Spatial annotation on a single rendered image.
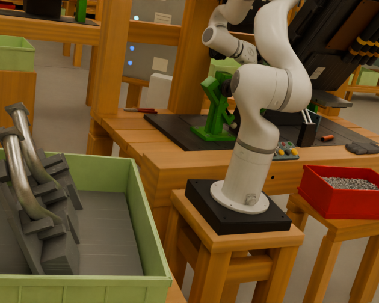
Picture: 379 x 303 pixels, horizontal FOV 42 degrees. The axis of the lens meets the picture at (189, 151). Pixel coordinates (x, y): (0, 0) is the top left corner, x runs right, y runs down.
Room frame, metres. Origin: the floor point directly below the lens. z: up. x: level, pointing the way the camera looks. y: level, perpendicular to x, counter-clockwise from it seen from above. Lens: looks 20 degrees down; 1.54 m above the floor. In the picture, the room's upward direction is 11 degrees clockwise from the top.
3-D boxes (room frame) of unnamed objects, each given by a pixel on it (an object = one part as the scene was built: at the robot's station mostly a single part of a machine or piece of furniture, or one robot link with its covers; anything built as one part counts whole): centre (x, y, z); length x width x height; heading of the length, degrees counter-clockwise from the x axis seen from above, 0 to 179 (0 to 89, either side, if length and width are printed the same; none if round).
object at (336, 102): (2.19, -0.46, 1.11); 0.39 x 0.16 x 0.03; 34
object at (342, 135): (2.23, -0.34, 0.89); 1.10 x 0.42 x 0.02; 124
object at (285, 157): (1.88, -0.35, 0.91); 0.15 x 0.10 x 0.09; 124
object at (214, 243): (1.42, -0.18, 0.83); 0.32 x 0.32 x 0.04; 27
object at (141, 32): (2.54, -0.14, 1.23); 1.30 x 0.05 x 0.09; 124
